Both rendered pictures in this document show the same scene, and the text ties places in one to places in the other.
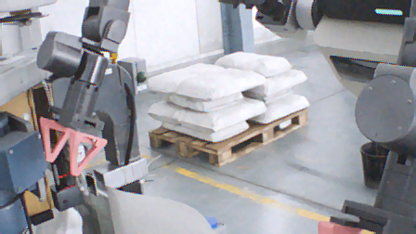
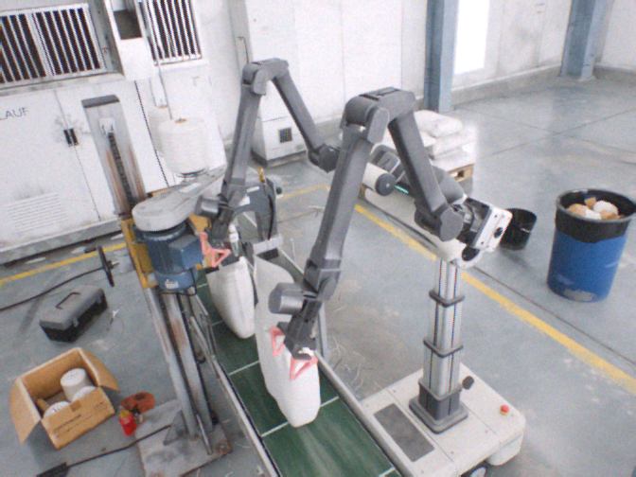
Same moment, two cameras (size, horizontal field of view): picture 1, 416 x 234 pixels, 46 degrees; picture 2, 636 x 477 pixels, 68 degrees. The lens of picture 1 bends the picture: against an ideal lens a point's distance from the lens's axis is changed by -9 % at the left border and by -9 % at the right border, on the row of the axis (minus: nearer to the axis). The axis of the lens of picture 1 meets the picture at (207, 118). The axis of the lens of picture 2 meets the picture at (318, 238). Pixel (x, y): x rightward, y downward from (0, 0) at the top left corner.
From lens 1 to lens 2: 0.81 m
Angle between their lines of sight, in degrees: 19
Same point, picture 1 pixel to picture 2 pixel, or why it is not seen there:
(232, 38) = (432, 85)
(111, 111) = (259, 210)
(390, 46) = (398, 211)
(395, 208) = (289, 331)
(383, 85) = (275, 292)
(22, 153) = (189, 250)
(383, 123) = (273, 306)
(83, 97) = (220, 229)
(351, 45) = (380, 203)
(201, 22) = (405, 70)
